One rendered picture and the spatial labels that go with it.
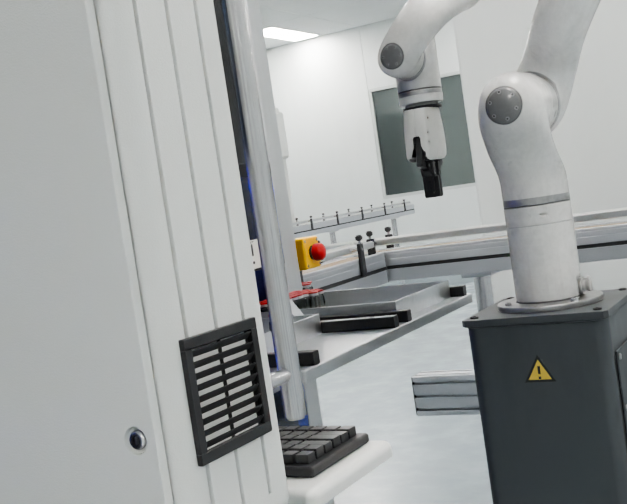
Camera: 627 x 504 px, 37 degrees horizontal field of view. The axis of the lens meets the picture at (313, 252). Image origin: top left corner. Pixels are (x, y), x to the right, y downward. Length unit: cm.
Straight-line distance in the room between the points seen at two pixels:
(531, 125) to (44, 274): 99
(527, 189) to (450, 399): 123
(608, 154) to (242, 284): 238
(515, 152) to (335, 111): 921
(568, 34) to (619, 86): 148
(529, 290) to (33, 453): 103
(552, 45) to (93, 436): 114
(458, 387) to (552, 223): 117
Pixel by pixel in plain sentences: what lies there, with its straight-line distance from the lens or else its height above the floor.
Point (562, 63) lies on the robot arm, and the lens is 179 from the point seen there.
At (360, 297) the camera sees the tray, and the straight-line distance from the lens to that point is 200.
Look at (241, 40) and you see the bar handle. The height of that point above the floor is 129.
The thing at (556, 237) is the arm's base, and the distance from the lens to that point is 173.
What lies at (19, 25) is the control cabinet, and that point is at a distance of 91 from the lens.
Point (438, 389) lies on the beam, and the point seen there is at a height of 51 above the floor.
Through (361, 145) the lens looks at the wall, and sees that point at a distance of 1074.
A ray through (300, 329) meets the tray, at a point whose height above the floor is 90.
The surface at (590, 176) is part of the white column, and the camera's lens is 323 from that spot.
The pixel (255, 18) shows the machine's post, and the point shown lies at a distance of 214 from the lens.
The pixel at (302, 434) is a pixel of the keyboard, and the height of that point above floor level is 83.
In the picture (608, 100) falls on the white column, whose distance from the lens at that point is 321.
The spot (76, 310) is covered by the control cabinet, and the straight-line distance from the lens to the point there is 89.
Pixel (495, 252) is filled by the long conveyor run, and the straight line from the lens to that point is 268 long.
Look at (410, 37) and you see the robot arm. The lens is 174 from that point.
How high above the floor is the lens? 111
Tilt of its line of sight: 3 degrees down
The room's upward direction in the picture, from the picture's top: 9 degrees counter-clockwise
